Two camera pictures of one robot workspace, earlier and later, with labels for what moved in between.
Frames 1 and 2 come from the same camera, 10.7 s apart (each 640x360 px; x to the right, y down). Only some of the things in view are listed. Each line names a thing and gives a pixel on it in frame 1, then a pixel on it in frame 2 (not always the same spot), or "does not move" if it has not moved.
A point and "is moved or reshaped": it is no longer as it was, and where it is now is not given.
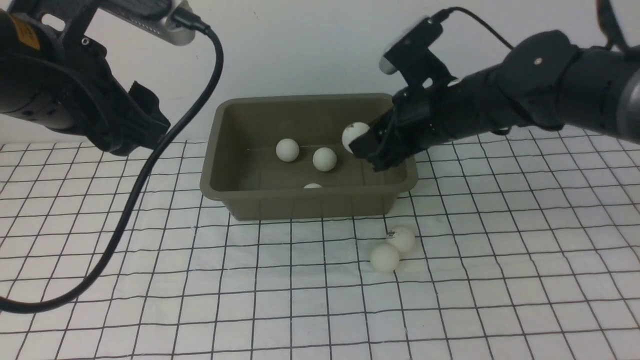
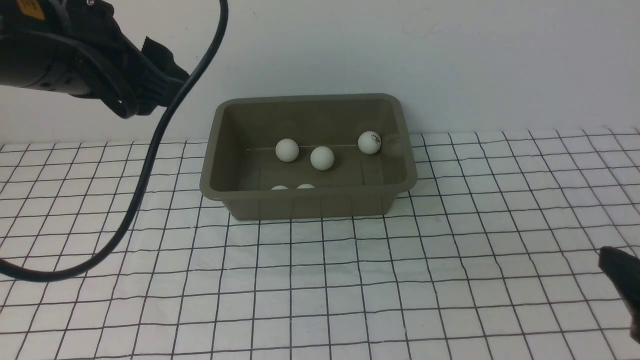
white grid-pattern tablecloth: [524, 245] does not move
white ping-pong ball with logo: [287, 150] does not move
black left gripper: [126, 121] to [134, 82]
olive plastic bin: [282, 157] does not move
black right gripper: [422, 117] to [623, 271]
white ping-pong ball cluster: [324, 159] does not move
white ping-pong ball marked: [351, 131] is moved or reshaped
